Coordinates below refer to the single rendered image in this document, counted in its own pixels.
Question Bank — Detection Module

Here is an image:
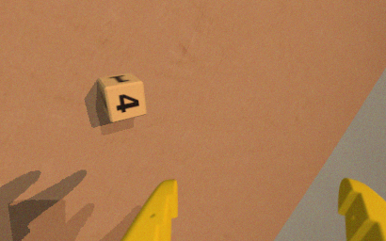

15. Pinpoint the tan number cube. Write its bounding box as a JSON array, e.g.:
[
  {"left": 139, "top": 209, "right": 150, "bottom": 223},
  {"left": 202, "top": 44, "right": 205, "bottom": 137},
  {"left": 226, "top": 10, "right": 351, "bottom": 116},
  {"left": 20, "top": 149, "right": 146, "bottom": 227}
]
[{"left": 98, "top": 73, "right": 147, "bottom": 122}]

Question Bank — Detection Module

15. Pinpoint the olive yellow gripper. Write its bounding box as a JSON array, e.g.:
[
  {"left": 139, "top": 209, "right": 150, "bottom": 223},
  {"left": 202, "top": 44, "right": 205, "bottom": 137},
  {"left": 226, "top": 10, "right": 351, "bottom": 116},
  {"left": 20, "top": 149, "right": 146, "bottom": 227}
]
[{"left": 121, "top": 178, "right": 386, "bottom": 241}]

